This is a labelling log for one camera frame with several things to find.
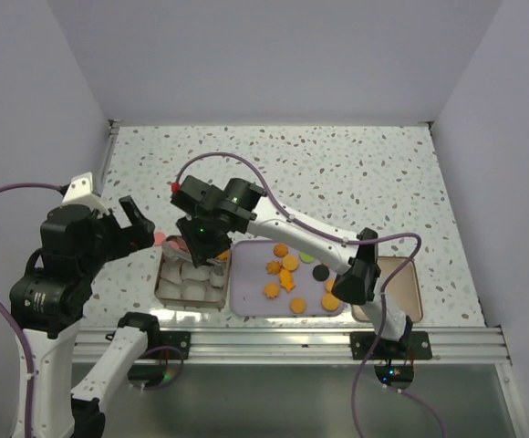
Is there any brown cookie tin with liners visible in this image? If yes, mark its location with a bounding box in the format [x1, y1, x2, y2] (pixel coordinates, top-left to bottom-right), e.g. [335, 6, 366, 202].
[155, 235, 230, 310]

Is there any orange waffle cookie bottom right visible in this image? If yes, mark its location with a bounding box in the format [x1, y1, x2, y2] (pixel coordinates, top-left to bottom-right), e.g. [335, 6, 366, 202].
[321, 293, 341, 312]

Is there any black round cookie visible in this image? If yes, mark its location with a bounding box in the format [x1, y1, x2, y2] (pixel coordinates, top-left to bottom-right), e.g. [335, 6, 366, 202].
[312, 264, 330, 282]

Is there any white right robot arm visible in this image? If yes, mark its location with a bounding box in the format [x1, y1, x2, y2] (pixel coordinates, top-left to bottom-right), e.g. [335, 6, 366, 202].
[171, 176, 412, 359]

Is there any aluminium mounting rail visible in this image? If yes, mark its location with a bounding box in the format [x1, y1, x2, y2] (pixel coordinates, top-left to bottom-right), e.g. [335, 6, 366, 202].
[70, 324, 512, 366]

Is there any rose gold tin lid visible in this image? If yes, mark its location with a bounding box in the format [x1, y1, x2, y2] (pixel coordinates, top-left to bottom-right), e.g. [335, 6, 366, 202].
[350, 255, 424, 323]

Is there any orange round cookie bottom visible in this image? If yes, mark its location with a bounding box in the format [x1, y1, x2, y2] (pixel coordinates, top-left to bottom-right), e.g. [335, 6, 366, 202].
[289, 297, 306, 315]

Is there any orange round patterned cookie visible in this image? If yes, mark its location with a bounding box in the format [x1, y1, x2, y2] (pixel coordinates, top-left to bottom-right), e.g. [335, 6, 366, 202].
[282, 254, 299, 272]

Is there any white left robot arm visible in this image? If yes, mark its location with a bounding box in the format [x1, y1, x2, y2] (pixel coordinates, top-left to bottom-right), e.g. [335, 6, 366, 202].
[9, 196, 162, 437]

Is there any orange rosette cookie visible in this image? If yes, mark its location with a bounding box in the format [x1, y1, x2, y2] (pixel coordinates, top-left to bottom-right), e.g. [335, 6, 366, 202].
[266, 260, 283, 276]

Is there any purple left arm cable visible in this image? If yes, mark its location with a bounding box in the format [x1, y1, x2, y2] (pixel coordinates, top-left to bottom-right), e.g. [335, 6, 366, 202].
[0, 182, 72, 438]

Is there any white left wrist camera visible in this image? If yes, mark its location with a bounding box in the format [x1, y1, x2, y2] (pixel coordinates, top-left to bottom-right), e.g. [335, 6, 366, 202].
[61, 172, 110, 215]

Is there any orange cookie top right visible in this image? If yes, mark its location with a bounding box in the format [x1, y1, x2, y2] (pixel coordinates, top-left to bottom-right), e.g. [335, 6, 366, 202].
[273, 244, 289, 258]

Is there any green round cookie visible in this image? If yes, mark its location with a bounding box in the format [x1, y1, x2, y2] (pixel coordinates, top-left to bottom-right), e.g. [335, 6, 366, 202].
[299, 252, 316, 264]

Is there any lilac plastic tray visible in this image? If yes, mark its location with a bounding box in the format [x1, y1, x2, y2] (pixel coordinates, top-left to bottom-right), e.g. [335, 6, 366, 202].
[229, 240, 345, 318]

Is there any orange flower cookie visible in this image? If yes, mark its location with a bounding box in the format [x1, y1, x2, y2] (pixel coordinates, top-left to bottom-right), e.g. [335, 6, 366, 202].
[264, 283, 280, 299]
[325, 279, 335, 295]

